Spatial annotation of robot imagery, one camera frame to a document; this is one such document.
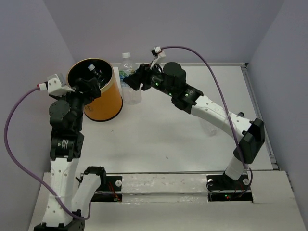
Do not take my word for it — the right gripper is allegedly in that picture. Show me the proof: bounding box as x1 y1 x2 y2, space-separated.
123 60 175 97

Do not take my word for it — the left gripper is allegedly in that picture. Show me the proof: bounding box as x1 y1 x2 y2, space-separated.
51 77 102 129

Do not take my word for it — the small clear bottle blue cap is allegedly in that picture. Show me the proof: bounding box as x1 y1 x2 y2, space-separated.
88 64 103 83

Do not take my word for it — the bottle with green blue label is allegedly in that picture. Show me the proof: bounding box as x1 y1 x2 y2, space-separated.
118 52 141 105

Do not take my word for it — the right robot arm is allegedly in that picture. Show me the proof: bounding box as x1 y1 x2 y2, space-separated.
123 62 265 189

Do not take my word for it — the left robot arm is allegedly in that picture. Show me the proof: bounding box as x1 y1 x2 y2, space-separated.
34 76 106 231

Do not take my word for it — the orange cylindrical bin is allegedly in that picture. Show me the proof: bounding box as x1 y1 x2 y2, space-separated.
66 58 123 122

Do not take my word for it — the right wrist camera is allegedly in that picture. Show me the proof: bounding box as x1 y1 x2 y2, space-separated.
151 46 166 59

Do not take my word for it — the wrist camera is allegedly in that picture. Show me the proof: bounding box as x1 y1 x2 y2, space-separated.
37 74 75 97
151 46 166 59

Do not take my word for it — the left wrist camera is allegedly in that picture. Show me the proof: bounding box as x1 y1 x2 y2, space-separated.
37 74 75 97

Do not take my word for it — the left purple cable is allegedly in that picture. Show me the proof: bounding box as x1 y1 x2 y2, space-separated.
4 87 91 221

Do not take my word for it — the purple cable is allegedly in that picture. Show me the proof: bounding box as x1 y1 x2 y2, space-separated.
161 45 253 193
4 87 91 221

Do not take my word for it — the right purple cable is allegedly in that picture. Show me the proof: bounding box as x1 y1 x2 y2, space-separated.
161 45 253 193

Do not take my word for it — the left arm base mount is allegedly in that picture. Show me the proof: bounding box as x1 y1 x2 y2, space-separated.
91 175 123 203

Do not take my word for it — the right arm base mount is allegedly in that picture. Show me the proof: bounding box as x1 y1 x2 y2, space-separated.
206 174 253 202

